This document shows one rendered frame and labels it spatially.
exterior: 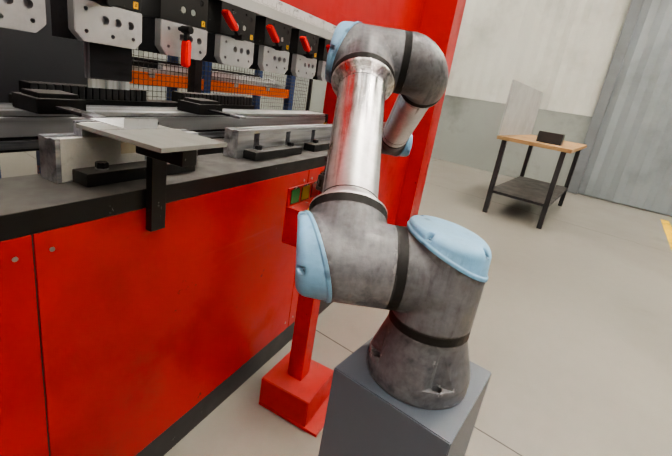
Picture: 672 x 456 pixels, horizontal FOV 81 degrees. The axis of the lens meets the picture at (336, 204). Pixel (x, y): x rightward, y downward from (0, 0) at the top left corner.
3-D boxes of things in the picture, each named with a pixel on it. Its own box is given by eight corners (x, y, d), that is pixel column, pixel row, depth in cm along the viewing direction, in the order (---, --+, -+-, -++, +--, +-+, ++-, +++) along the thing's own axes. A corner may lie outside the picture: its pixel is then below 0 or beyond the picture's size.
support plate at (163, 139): (161, 153, 74) (161, 148, 74) (75, 127, 84) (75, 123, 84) (227, 147, 90) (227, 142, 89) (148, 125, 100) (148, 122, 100)
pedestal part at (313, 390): (316, 438, 135) (320, 410, 131) (258, 404, 145) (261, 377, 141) (341, 401, 152) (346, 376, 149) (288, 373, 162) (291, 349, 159)
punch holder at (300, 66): (294, 76, 147) (300, 28, 142) (276, 73, 150) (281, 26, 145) (314, 79, 160) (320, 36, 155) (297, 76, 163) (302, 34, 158)
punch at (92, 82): (90, 88, 86) (89, 41, 83) (84, 86, 86) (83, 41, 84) (132, 90, 94) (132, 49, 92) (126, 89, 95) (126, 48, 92)
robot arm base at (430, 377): (480, 371, 61) (497, 316, 58) (444, 429, 49) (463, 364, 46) (396, 326, 69) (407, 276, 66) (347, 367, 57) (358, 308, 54)
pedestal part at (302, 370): (300, 381, 142) (321, 246, 127) (287, 374, 145) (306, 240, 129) (309, 372, 148) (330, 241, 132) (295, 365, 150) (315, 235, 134)
